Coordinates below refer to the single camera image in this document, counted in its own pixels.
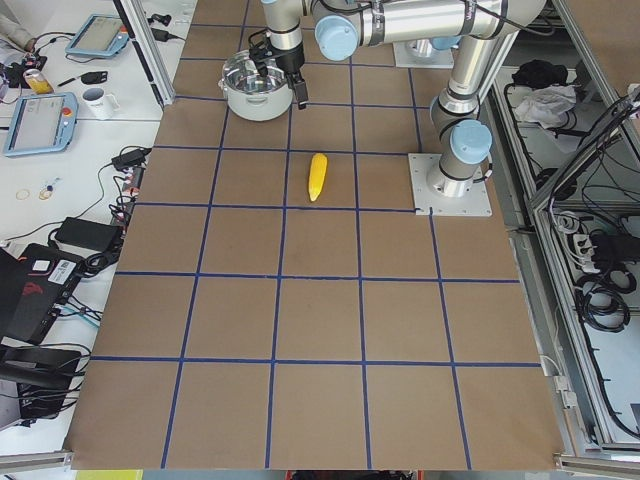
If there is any teach pendant near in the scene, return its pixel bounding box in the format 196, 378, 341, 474
3, 92, 78, 157

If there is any large black power brick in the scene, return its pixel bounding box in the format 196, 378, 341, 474
54, 217, 123, 252

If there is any glass pot lid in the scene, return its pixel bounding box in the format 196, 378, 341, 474
221, 50, 287, 95

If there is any yellow corn cob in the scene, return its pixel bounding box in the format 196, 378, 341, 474
307, 153, 328, 202

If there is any white steel cooking pot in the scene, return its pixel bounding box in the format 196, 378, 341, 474
218, 50, 293, 121

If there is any yellow drink can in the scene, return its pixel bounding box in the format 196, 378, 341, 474
23, 69, 54, 95

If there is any aluminium frame post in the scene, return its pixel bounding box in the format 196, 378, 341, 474
113, 0, 175, 108

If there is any teach pendant far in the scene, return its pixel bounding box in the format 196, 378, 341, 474
65, 14, 129, 58

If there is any teach pendant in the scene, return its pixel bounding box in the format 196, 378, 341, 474
65, 14, 129, 58
3, 92, 78, 157

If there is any white mug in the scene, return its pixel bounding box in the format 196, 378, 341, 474
82, 87, 120, 120

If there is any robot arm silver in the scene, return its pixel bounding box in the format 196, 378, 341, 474
249, 0, 544, 198

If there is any black laptop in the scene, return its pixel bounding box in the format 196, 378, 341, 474
1, 243, 84, 345

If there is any black power adapter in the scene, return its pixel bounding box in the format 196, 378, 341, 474
111, 147, 152, 171

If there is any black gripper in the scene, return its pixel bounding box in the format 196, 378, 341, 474
249, 29, 308, 110

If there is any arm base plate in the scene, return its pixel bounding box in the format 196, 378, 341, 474
393, 36, 460, 69
408, 153, 492, 217

